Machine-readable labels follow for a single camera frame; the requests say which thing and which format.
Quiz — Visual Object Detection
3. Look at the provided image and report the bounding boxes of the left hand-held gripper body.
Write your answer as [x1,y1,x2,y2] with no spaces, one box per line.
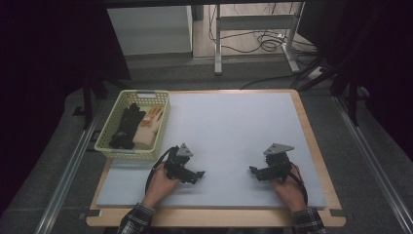
[163,142,197,183]

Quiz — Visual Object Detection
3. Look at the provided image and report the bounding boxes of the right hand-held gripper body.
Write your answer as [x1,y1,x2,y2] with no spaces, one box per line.
[259,142,296,183]

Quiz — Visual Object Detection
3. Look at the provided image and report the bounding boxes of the beige glove with orange ring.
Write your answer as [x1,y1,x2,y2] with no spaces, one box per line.
[131,104,165,148]

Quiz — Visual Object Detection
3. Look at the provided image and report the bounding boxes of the black glove with gold mark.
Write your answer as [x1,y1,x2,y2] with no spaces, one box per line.
[108,102,147,151]

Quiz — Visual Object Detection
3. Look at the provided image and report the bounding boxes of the yellow plastic basket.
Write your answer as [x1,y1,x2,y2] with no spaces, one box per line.
[94,89,171,162]

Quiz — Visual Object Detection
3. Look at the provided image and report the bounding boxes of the person's left hand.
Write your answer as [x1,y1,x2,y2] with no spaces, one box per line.
[141,162,183,209]

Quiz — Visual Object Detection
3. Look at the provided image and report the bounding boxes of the person's right hand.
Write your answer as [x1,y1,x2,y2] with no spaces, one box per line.
[271,164,309,214]

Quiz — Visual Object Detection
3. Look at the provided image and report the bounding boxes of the wooden table board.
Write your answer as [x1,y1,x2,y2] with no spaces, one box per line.
[86,89,347,228]

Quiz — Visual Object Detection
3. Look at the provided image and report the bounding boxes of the white power strip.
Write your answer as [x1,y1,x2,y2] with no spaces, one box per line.
[307,65,324,81]

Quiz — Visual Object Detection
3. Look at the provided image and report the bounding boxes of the black metal stand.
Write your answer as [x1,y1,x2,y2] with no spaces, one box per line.
[73,72,110,131]
[329,62,371,128]

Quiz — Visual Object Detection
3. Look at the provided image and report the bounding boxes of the grey cabinet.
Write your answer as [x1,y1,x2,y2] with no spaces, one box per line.
[106,5,195,57]

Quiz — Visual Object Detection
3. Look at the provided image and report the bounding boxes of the left hand-held gripper black cable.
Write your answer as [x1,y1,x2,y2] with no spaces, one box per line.
[144,145,180,196]

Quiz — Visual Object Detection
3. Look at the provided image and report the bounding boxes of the hand-held gripper black cable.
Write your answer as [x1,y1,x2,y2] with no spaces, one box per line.
[286,162,309,207]
[144,145,180,196]

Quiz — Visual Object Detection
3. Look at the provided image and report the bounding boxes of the right hand-held gripper black cable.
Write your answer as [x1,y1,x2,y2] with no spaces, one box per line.
[286,162,309,207]

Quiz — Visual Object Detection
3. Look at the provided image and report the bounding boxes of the long black floor cable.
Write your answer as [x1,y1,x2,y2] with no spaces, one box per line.
[240,73,298,91]

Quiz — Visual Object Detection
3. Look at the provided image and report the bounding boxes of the aluminium rail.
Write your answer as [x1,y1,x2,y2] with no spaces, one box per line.
[33,108,102,234]
[331,95,413,234]

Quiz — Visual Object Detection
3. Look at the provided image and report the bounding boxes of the tangle of black floor cables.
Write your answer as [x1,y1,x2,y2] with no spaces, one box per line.
[207,3,319,56]

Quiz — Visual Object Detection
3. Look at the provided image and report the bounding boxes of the white metal stand frame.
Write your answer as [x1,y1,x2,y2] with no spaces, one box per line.
[213,2,302,76]

